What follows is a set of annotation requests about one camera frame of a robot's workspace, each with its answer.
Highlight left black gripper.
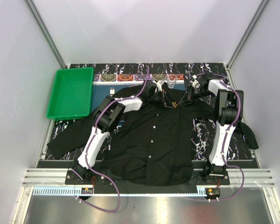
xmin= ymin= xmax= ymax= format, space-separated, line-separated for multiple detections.
xmin=148 ymin=90 xmax=173 ymax=110

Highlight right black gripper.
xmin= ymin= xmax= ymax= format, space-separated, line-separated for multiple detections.
xmin=178 ymin=85 xmax=213 ymax=107

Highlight gold brooch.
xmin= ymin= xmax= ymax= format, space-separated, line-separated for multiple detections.
xmin=172 ymin=102 xmax=178 ymax=108

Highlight black button shirt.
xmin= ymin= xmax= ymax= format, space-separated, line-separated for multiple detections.
xmin=46 ymin=80 xmax=259 ymax=188

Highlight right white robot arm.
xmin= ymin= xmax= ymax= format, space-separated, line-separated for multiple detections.
xmin=179 ymin=72 xmax=244 ymax=185

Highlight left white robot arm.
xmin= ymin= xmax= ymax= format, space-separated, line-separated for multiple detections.
xmin=71 ymin=81 xmax=171 ymax=185

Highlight clear drinking glass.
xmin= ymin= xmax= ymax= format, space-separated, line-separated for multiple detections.
xmin=167 ymin=74 xmax=177 ymax=89

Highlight silver fork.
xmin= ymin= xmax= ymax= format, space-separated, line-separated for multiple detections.
xmin=110 ymin=87 xmax=115 ymax=95

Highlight blue patterned placemat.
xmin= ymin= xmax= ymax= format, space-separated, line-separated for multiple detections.
xmin=91 ymin=72 xmax=185 ymax=111

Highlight green plastic tray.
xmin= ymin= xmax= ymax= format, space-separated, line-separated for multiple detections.
xmin=46 ymin=67 xmax=94 ymax=121

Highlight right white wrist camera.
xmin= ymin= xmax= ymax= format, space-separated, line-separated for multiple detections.
xmin=190 ymin=75 xmax=201 ymax=89

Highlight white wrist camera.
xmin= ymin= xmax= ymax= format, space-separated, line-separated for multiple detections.
xmin=190 ymin=75 xmax=201 ymax=89
xmin=155 ymin=80 xmax=166 ymax=92

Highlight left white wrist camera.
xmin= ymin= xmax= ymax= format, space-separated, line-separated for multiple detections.
xmin=155 ymin=80 xmax=166 ymax=92

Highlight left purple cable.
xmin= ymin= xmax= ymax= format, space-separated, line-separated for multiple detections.
xmin=85 ymin=65 xmax=151 ymax=212

